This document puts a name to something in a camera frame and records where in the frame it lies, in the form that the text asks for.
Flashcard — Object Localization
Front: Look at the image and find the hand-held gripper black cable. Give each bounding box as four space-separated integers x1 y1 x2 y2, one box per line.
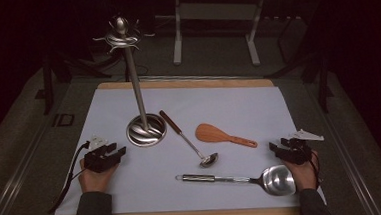
43 140 96 214
309 149 323 191

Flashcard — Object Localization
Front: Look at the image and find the small ladle with brown handle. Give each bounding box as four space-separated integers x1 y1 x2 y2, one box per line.
159 106 220 171

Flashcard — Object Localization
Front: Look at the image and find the person's right hand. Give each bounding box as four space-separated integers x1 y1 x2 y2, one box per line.
282 149 320 193

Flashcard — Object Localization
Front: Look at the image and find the large steel serving spoon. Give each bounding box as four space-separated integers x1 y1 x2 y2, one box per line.
174 163 298 203

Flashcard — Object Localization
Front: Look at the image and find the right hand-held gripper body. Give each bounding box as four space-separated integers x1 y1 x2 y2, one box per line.
279 127 326 166

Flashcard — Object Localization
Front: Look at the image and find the person's left hand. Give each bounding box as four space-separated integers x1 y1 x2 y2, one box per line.
76 156 122 195

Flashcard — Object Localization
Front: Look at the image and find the black tripod stand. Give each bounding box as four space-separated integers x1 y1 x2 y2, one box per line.
262 12 335 117
38 41 113 116

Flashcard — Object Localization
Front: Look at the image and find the wooden rice paddle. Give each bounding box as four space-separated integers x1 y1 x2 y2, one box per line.
194 119 259 152

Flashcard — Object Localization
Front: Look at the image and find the left hand-held gripper black cable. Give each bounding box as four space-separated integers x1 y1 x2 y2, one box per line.
43 140 96 214

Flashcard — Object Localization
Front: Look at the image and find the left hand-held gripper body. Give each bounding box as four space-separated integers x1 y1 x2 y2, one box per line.
81 133 123 175

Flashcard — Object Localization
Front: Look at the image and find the steel utensil rack stand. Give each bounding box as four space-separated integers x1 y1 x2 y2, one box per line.
91 12 169 151

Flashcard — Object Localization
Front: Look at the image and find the right hand-held gripper black cable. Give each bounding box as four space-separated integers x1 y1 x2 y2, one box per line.
309 149 323 191

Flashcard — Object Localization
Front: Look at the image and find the white metal frame stand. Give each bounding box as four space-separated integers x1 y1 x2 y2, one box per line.
153 0 272 72

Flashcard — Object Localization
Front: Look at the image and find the white table mat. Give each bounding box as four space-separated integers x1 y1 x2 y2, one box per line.
46 75 328 215

